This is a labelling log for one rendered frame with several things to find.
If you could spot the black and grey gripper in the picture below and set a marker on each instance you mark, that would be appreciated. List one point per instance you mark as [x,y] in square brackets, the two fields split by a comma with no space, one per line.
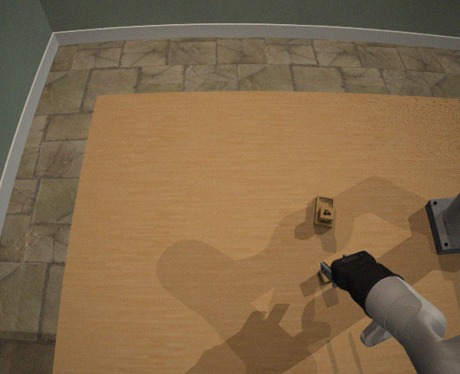
[372,286]

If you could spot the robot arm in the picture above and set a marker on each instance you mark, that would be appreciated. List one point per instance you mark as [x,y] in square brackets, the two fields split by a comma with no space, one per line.
[419,326]

